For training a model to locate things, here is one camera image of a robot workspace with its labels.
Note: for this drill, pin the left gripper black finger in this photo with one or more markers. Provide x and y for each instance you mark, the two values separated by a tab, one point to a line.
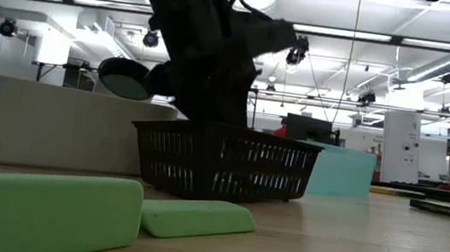
210	107

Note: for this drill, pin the green rectangular eraser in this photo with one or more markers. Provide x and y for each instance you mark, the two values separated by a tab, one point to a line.
25	213
196	220

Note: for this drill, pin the black plastic slotted basket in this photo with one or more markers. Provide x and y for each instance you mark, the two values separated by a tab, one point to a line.
203	162

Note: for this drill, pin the black computer monitor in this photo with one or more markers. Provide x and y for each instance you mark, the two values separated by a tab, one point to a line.
306	128

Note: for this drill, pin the white square pillar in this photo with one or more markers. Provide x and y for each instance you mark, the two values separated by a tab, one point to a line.
400	147

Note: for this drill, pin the teal plastic tray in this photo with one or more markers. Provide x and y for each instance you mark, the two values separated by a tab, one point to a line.
348	171

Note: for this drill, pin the overhead LED light bar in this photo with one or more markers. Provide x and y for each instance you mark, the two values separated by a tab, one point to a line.
348	33

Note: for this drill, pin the translucent white plastic container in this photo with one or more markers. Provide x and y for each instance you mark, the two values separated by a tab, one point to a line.
57	127

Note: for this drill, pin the black metal frame stand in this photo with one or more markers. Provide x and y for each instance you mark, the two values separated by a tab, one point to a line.
255	104

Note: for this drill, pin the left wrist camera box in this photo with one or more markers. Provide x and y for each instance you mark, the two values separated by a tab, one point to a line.
270	34

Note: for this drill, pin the long grey horizontal rail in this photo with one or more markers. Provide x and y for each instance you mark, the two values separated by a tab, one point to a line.
340	101

